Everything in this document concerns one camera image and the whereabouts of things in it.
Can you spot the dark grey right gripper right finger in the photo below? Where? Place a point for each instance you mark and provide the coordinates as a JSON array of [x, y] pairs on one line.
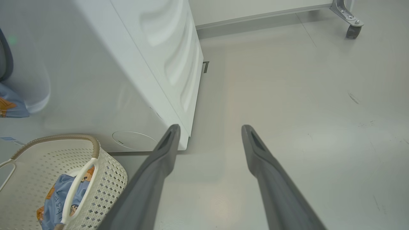
[[278, 191]]

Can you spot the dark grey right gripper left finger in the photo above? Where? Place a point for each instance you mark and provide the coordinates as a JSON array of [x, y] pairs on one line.
[[147, 191]]

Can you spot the blue cartoon print garment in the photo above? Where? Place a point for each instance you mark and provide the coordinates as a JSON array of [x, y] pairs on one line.
[[14, 105], [56, 204]]

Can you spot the white front-load washing machine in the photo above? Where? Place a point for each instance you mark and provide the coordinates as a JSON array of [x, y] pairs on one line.
[[96, 80]]

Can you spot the cream perforated laundry basket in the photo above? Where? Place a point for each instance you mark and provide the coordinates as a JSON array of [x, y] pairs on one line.
[[38, 166]]

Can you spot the blue energy label sticker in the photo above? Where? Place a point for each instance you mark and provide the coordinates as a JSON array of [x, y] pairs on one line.
[[7, 140]]

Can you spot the white partition panel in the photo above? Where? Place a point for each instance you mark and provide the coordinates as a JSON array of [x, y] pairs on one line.
[[255, 9]]

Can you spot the grey metal leg with caster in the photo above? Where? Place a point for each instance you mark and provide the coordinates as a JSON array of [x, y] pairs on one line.
[[346, 16]]

